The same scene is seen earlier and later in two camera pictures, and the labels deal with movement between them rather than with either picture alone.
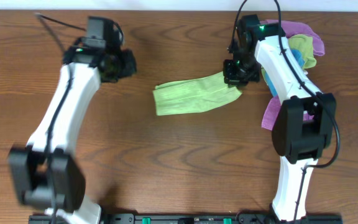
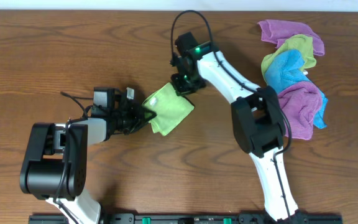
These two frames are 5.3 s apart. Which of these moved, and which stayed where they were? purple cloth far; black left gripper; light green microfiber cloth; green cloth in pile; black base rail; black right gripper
Moved: black left gripper; light green microfiber cloth; black right gripper
Stayed: purple cloth far; green cloth in pile; black base rail
